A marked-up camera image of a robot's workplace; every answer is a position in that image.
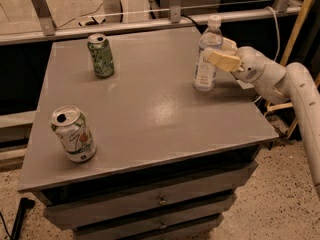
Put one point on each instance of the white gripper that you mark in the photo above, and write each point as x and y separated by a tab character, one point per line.
255	66

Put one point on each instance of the clear blue-label plastic bottle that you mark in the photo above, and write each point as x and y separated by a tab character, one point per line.
205	72

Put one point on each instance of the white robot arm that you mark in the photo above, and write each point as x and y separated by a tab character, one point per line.
277	84

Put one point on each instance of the grey metal railing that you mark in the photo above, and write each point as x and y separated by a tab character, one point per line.
124	28

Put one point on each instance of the grey drawer cabinet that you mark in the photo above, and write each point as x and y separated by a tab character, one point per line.
147	120

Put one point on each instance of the green soda can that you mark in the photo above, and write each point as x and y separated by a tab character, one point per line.
102	58

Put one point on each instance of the lower grey drawer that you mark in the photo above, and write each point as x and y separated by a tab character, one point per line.
159	220

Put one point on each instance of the grey drawer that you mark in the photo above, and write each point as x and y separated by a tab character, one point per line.
147	197
159	220

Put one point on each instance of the white 7up soda can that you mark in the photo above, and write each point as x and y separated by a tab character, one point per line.
70	126

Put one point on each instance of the upper grey drawer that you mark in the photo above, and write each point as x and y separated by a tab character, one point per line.
147	197

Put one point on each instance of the black floor object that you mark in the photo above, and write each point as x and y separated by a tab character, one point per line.
24	205

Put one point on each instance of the middle metal bracket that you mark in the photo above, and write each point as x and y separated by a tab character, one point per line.
175	11

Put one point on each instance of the left metal bracket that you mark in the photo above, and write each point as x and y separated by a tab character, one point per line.
45	18

